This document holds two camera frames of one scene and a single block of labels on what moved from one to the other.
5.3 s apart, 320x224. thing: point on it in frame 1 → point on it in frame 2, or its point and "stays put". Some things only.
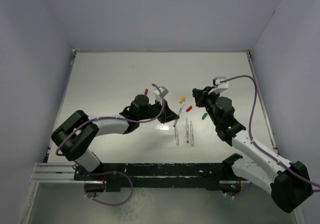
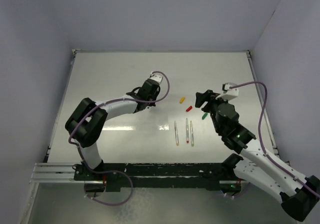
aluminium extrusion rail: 55,172 stays put
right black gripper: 200,95 stays put
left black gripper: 169,116 → 155,94
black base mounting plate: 118,176 stays put
